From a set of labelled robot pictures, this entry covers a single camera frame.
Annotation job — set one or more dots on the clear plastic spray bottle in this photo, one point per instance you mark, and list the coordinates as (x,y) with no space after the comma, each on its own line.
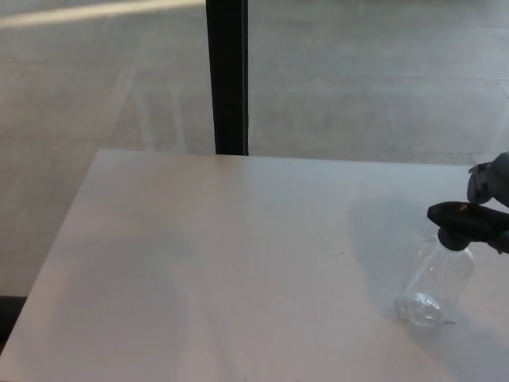
(433,282)

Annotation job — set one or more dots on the black window frame post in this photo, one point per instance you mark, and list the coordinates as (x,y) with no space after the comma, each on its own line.
(229,79)

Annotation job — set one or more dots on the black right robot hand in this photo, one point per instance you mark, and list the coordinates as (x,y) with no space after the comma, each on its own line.
(499,179)

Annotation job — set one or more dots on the black trigger spray lid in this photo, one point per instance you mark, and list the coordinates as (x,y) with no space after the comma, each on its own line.
(457,217)

